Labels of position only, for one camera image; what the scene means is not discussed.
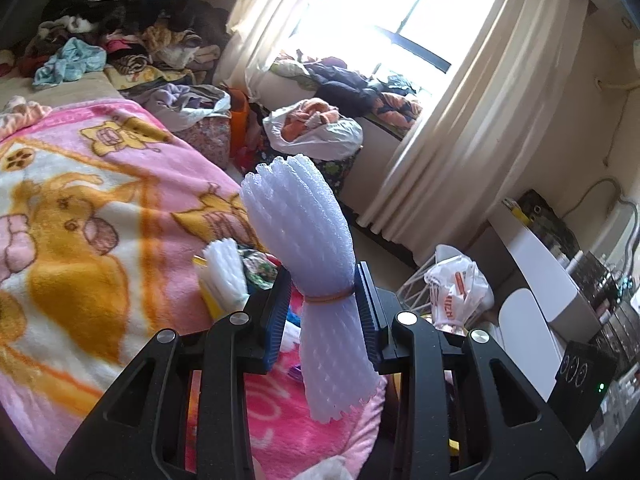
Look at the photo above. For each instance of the pink cartoon fleece blanket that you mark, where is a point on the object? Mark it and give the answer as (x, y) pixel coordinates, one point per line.
(102, 212)

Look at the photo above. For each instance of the floral fabric bag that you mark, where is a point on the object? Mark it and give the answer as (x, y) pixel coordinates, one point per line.
(211, 137)

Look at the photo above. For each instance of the orange bag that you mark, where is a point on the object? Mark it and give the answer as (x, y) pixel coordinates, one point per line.
(240, 114)

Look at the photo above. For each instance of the pile of clothes on bed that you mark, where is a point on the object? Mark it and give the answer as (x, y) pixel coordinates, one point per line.
(71, 37)

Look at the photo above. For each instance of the white desk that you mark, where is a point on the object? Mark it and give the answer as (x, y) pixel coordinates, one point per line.
(558, 297)

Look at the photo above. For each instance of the small white foam net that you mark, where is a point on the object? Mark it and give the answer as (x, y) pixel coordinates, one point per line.
(224, 276)

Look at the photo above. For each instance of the cream window curtain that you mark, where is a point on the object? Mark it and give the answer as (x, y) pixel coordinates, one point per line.
(463, 154)

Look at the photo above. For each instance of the white plastic bag with clothes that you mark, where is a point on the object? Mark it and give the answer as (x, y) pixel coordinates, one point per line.
(314, 128)

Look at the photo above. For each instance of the white wire stool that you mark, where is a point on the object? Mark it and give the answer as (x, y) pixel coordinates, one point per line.
(415, 294)

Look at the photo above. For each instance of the red white plastic bag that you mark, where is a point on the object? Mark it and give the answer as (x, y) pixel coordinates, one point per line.
(459, 291)

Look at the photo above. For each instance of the clothes on window sill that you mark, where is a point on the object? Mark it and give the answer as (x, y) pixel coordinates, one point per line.
(391, 102)

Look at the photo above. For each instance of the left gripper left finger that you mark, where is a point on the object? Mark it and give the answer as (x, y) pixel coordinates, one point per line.
(178, 409)

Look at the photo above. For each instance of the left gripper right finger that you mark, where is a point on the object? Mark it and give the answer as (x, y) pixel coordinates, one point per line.
(464, 409)

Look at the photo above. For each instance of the dinosaur print laundry basket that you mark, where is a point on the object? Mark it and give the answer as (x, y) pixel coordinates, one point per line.
(335, 172)

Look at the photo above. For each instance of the white foam fruit net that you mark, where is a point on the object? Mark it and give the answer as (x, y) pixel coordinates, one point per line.
(297, 218)

